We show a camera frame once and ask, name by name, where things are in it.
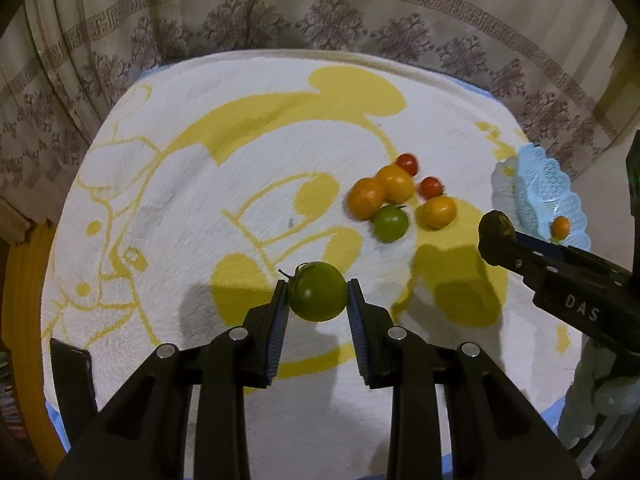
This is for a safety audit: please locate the light blue plastic basket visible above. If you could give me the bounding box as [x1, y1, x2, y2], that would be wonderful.
[491, 142, 592, 251]

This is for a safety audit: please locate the yellow corrugated board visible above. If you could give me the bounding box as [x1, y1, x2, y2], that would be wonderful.
[6, 222, 57, 441]

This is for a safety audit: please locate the white yellow printed towel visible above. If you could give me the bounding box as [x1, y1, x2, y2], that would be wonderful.
[42, 50, 586, 480]

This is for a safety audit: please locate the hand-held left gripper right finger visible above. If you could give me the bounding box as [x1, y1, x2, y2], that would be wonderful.
[346, 277, 583, 480]

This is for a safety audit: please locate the beige patterned curtain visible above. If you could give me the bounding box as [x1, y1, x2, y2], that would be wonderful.
[0, 0, 636, 241]

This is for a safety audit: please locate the green tomato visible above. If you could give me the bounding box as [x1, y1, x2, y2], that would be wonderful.
[372, 205, 410, 243]
[279, 261, 348, 323]

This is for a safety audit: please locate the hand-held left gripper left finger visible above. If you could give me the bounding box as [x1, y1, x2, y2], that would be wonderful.
[52, 277, 291, 480]

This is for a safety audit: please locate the black flat panel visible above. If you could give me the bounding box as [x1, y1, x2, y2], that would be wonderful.
[49, 338, 99, 428]

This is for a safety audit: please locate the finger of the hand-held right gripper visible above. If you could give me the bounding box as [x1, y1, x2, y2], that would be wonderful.
[514, 231, 626, 281]
[477, 211, 556, 288]

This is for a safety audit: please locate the row of colourful books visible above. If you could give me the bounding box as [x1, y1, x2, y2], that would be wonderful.
[0, 350, 27, 443]

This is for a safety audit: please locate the pale green plastic stand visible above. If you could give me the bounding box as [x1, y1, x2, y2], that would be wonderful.
[556, 332, 640, 467]

